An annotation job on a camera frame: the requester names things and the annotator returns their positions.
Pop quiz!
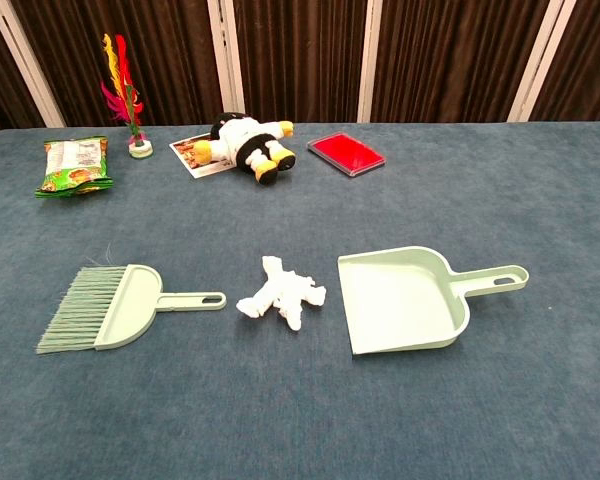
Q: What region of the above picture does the black white plush penguin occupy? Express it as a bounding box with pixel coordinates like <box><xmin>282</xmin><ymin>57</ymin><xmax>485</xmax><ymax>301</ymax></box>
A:
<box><xmin>193</xmin><ymin>111</ymin><xmax>297</xmax><ymax>187</ymax></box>

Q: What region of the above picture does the green snack bag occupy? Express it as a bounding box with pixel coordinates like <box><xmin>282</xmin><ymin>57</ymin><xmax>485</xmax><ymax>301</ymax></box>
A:
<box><xmin>34</xmin><ymin>135</ymin><xmax>115</xmax><ymax>199</ymax></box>

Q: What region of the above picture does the mint green hand broom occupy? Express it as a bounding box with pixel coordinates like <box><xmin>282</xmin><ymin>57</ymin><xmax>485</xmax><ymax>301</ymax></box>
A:
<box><xmin>35</xmin><ymin>263</ymin><xmax>228</xmax><ymax>356</ymax></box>

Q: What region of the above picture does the printed photo card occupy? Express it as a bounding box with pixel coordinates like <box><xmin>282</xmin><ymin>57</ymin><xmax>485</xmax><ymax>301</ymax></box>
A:
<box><xmin>168</xmin><ymin>137</ymin><xmax>236</xmax><ymax>180</ymax></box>

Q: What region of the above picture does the colourful feather shuttlecock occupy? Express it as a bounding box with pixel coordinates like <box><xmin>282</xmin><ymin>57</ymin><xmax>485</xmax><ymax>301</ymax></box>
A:
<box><xmin>99</xmin><ymin>33</ymin><xmax>155</xmax><ymax>160</ymax></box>

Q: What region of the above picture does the dark brown folding screen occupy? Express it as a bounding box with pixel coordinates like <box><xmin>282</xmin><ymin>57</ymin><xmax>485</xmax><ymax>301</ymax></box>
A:
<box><xmin>0</xmin><ymin>0</ymin><xmax>600</xmax><ymax>139</ymax></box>

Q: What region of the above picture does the mint green plastic dustpan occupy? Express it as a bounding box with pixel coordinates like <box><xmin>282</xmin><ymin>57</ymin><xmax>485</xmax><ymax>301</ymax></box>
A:
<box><xmin>337</xmin><ymin>245</ymin><xmax>531</xmax><ymax>357</ymax></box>

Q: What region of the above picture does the white paper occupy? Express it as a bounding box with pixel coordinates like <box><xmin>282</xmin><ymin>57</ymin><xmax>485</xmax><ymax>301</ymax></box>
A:
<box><xmin>235</xmin><ymin>255</ymin><xmax>328</xmax><ymax>332</ymax></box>

